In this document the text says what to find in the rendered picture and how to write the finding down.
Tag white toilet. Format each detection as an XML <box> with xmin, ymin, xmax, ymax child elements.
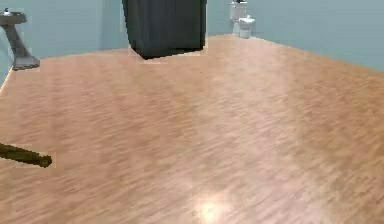
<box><xmin>229</xmin><ymin>0</ymin><xmax>257</xmax><ymax>40</ymax></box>

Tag dark brown stick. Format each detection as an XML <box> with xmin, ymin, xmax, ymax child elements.
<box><xmin>0</xmin><ymin>142</ymin><xmax>53</xmax><ymax>169</ymax></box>

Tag grey pedestal sink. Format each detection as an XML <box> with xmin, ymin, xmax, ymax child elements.
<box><xmin>0</xmin><ymin>7</ymin><xmax>41</xmax><ymax>72</ymax></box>

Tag black shower curtain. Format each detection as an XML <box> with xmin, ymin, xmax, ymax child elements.
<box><xmin>121</xmin><ymin>0</ymin><xmax>208</xmax><ymax>61</ymax></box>

